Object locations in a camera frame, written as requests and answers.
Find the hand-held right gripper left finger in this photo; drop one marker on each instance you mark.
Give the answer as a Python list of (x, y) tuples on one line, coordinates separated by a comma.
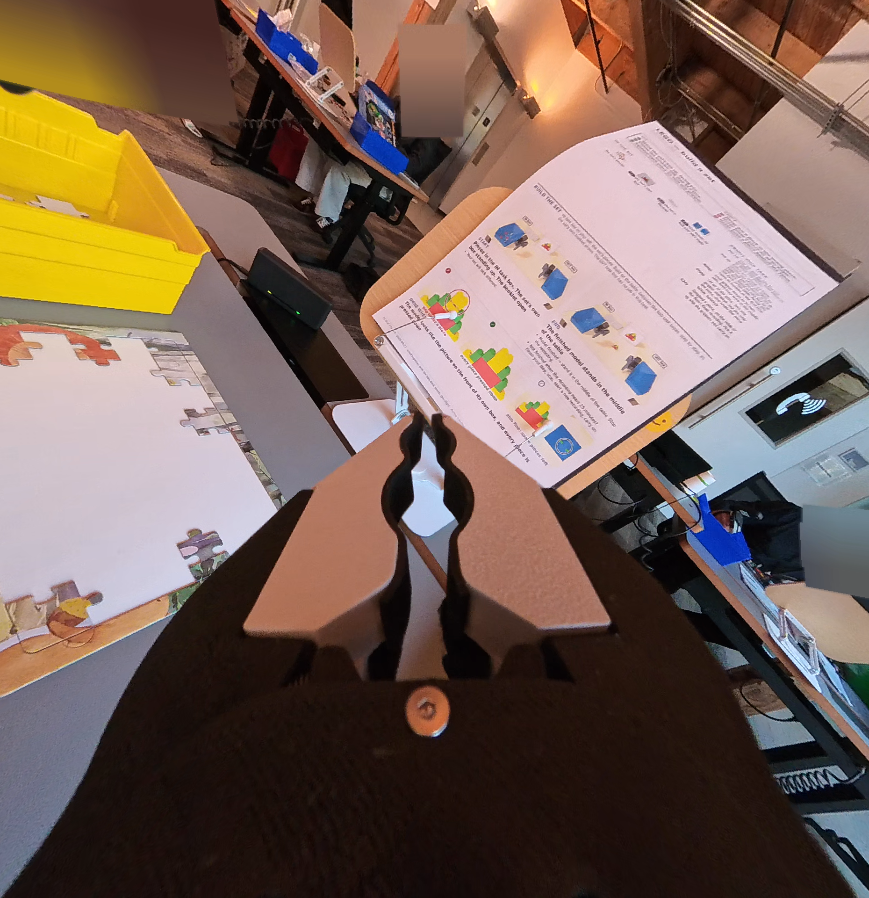
[(322, 561)]

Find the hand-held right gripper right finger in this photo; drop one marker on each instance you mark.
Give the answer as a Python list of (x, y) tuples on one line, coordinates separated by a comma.
[(525, 561)]

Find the jigsaw puzzle board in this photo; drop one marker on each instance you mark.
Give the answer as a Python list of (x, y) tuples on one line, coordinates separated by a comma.
[(91, 456)]

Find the yellow plastic bin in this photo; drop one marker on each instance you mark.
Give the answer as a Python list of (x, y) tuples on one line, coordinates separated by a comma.
[(69, 266)]

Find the grey desk with wooden edge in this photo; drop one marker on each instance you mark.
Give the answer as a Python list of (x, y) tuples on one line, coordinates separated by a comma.
[(231, 224)]

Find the wooden background desk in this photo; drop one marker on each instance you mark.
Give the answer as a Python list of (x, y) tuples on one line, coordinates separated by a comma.
[(336, 119)]

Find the purple jigsaw puzzle piece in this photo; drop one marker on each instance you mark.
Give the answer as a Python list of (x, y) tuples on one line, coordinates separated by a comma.
[(203, 551)]

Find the white stand base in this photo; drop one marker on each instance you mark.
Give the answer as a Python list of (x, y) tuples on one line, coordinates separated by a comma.
[(364, 421)]

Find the grey jigsaw puzzle piece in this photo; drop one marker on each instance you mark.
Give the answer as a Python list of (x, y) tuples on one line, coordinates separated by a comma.
[(206, 421), (182, 366)]

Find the blue storage bin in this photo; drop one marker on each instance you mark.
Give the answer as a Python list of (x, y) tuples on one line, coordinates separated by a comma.
[(287, 42), (382, 147), (718, 540)]

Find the yellow smiley sticker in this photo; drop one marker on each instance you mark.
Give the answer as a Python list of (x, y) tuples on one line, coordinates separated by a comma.
[(662, 422)]

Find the black bag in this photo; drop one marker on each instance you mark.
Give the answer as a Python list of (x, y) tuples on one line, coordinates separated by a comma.
[(764, 526)]

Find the acorn jigsaw puzzle piece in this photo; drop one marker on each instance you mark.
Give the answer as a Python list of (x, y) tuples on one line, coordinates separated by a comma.
[(66, 617)]

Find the black box device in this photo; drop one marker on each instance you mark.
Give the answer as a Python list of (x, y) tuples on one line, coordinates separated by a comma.
[(287, 287)]

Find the clear acrylic holder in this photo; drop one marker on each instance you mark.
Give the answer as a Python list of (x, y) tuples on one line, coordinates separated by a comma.
[(328, 85), (792, 642)]

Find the printed instruction sheet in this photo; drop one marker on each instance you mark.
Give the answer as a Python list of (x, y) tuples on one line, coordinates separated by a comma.
[(616, 280)]

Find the orange jigsaw puzzle piece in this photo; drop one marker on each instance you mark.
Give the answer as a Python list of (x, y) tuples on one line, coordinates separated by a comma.
[(87, 347), (10, 344)]

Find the phone sign window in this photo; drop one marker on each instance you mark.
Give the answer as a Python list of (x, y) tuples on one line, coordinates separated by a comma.
[(806, 400)]

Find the green box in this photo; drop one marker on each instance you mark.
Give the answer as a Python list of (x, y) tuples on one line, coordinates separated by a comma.
[(865, 684)]

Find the red bag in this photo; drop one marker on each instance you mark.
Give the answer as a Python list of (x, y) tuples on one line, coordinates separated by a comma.
[(288, 151)]

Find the white jigsaw puzzle piece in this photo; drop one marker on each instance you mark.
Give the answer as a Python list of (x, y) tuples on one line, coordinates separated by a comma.
[(59, 207)]

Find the colourful toy box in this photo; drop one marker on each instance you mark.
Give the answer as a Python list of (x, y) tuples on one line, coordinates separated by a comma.
[(377, 105)]

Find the wooden desk with black frame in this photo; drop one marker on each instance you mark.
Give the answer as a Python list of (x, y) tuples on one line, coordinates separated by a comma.
[(792, 701)]

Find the grey wall label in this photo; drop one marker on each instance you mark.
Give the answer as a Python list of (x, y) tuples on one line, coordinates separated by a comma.
[(482, 152)]

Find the wall lamp bar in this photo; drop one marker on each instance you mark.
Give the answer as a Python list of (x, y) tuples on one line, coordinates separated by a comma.
[(504, 63)]

